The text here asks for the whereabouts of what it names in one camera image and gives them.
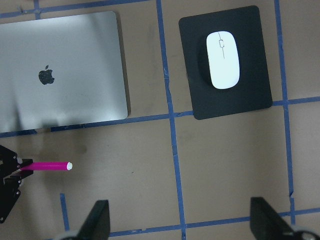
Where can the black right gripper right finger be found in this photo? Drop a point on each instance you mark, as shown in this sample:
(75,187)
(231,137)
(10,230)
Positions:
(266,224)

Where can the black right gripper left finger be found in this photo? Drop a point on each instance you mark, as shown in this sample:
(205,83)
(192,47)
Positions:
(97,225)

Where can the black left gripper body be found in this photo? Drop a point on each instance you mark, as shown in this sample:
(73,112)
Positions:
(9,192)

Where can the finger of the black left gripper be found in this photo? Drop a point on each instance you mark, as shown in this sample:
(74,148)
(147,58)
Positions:
(22,163)
(18,176)

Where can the pink marker pen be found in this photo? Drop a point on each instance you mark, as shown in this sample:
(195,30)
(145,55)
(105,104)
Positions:
(48,166)

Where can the white computer mouse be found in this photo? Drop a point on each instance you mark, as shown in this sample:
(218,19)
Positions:
(223,60)

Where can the black mousepad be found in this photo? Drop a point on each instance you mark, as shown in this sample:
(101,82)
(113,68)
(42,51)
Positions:
(253,91)

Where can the silver laptop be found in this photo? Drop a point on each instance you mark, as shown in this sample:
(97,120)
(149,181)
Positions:
(61,71)

